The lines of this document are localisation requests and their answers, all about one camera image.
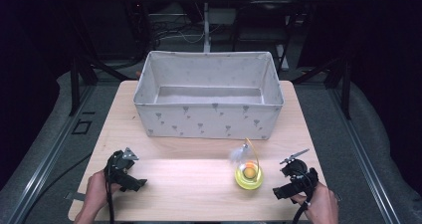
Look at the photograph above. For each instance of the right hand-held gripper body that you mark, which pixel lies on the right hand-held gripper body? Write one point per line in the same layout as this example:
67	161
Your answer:
300	176

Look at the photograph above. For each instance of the black chair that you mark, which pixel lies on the black chair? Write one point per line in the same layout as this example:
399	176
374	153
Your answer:
262	21

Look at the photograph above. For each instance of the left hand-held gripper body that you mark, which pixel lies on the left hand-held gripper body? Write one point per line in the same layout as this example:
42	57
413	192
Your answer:
119	164

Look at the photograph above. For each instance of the metal floor rail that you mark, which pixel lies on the metal floor rail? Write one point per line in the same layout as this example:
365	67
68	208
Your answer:
49	154
365	157

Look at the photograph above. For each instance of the white fabric storage box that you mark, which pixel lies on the white fabric storage box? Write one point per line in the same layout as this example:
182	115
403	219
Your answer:
205	121

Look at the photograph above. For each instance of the person's left hand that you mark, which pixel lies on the person's left hand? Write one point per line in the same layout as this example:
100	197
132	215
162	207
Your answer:
98	192

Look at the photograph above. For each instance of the person's right hand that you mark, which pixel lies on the person's right hand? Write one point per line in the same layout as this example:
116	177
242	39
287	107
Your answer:
320	205

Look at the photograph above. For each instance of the black metal stand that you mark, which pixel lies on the black metal stand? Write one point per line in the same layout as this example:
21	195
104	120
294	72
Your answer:
75	84
345	84

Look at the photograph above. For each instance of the white stand post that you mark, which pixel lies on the white stand post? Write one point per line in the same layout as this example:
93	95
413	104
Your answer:
207	28

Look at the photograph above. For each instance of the yellow feather ball toy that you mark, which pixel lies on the yellow feather ball toy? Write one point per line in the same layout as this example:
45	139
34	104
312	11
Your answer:
249	179

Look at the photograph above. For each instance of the grey tape strip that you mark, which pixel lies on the grey tape strip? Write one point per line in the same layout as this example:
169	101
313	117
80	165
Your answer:
74	196

